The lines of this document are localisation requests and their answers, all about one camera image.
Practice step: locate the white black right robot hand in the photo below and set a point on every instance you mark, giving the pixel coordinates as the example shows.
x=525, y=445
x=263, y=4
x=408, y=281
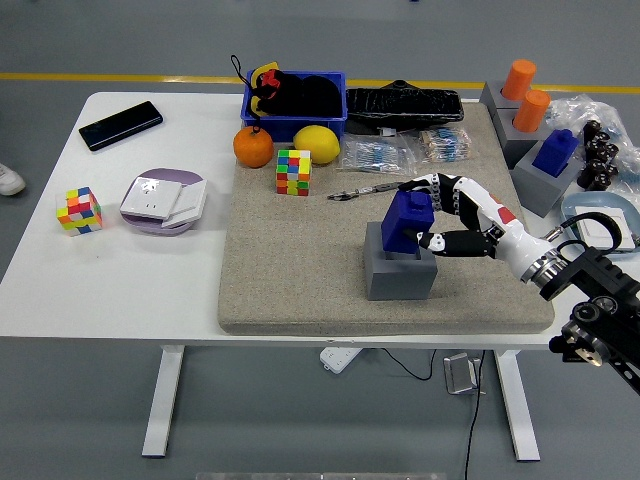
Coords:
x=510, y=235

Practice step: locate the blue square seal stamp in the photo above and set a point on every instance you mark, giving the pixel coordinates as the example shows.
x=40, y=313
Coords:
x=400, y=220
x=555, y=152

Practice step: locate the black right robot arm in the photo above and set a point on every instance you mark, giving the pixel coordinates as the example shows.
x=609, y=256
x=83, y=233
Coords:
x=600, y=275

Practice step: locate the grey cube seal holder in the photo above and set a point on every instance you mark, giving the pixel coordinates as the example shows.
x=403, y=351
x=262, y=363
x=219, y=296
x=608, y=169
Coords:
x=397, y=280
x=515, y=142
x=492, y=97
x=540, y=195

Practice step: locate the orange cylinder seal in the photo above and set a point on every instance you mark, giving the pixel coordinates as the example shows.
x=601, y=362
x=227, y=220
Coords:
x=519, y=80
x=531, y=111

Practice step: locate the black knob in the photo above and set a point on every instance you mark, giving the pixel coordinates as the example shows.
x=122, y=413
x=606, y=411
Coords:
x=611, y=152
x=592, y=131
x=595, y=167
x=597, y=148
x=610, y=173
x=602, y=184
x=586, y=178

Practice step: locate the clear crumpled plastic bag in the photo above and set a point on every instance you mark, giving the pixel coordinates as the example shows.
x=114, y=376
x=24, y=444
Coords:
x=575, y=107

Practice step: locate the silver black pen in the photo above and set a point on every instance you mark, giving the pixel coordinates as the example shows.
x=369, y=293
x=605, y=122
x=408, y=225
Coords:
x=367, y=190

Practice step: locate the clear bag blue resistors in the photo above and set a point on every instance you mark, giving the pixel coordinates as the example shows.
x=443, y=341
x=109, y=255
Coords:
x=375, y=155

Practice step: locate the small white connector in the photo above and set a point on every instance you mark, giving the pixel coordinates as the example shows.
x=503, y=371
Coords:
x=388, y=132

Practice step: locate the white table leg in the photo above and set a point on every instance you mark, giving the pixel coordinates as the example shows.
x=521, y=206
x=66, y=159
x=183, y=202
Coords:
x=517, y=405
x=162, y=400

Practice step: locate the white power strip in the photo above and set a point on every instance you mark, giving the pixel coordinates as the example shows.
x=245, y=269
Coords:
x=340, y=359

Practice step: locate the grey-brown fabric mat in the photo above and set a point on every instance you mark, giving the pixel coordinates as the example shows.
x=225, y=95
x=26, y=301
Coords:
x=300, y=260

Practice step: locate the yellow lemon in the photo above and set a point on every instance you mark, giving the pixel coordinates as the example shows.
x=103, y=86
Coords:
x=316, y=145

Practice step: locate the large colourful puzzle cube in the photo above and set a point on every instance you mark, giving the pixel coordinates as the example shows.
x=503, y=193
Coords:
x=294, y=172

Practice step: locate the black round disc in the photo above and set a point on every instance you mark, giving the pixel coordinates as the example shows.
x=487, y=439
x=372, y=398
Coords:
x=320, y=95

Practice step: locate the blue plastic bin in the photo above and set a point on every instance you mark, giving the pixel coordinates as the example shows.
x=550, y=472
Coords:
x=290, y=127

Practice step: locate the orange fruit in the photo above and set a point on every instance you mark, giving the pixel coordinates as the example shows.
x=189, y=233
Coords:
x=253, y=147

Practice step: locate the yellow curved plastic piece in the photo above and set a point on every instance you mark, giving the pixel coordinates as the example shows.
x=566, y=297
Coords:
x=265, y=68

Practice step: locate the purple plate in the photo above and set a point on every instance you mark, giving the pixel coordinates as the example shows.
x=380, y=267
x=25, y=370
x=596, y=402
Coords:
x=165, y=174

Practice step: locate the black smartphone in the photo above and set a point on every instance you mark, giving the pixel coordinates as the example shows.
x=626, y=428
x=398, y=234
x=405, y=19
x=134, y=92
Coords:
x=121, y=126

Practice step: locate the small colourful puzzle cube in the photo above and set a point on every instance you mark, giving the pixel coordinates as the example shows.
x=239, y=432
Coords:
x=79, y=212

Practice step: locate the person's white shoe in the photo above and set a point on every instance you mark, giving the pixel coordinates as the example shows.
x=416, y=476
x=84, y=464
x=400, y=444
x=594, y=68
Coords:
x=10, y=181

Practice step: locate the white wall switch panel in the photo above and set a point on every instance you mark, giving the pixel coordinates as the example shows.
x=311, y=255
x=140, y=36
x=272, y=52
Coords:
x=192, y=200
x=595, y=229

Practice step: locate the silver metal bracket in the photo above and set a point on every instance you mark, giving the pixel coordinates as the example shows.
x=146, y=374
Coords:
x=460, y=375

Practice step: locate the white wall socket panel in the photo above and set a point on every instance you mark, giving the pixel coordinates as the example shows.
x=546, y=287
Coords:
x=150, y=197

